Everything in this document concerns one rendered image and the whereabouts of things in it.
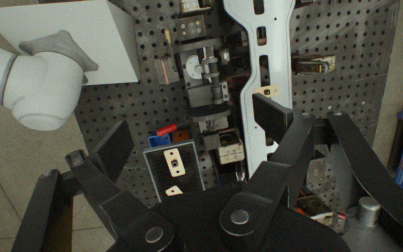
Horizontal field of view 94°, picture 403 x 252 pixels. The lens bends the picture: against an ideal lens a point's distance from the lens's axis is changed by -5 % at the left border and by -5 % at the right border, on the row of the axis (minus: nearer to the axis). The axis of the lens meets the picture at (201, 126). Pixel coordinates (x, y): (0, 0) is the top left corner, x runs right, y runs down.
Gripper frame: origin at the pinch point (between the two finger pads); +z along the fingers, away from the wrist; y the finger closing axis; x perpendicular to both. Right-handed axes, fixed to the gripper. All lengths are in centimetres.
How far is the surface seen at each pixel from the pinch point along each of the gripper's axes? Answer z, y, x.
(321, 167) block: 43, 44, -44
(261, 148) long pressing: 46, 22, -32
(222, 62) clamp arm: 36.2, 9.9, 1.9
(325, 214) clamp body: 41, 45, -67
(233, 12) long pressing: 46, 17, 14
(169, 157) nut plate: 29.8, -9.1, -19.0
